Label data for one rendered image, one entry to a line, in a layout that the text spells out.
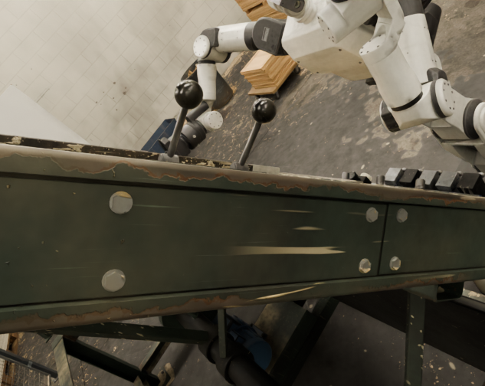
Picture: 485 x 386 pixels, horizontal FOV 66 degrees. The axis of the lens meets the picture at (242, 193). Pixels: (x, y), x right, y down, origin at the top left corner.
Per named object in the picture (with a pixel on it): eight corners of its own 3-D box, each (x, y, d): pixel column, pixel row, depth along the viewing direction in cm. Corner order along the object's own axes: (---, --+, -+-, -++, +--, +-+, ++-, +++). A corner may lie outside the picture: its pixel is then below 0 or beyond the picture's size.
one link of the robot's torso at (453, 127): (451, 112, 151) (384, 49, 126) (499, 109, 136) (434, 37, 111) (440, 147, 149) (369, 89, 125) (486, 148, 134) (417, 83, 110)
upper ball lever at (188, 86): (181, 176, 54) (211, 89, 48) (156, 174, 52) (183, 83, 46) (175, 161, 57) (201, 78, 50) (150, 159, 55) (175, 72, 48)
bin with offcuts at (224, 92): (242, 86, 536) (211, 51, 505) (221, 112, 528) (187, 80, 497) (227, 88, 581) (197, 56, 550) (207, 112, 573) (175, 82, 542)
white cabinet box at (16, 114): (160, 197, 486) (11, 83, 388) (132, 233, 477) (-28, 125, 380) (149, 189, 539) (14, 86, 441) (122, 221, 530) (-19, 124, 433)
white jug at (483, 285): (509, 279, 152) (493, 253, 143) (499, 299, 150) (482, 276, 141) (483, 271, 161) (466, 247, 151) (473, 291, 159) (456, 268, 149)
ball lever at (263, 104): (251, 182, 60) (285, 106, 54) (231, 181, 58) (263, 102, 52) (242, 169, 63) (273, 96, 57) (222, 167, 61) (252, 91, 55)
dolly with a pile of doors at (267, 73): (306, 66, 423) (286, 37, 403) (280, 100, 415) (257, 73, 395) (277, 71, 476) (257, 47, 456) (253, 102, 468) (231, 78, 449)
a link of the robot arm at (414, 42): (404, 131, 89) (383, 40, 89) (464, 114, 80) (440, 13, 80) (383, 134, 81) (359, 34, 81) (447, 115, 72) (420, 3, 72)
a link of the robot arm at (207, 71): (191, 93, 139) (190, 39, 137) (211, 95, 147) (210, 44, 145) (211, 90, 133) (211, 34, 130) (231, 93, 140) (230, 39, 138)
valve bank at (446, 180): (525, 205, 108) (498, 153, 97) (506, 246, 105) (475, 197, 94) (381, 188, 151) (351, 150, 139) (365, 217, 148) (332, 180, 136)
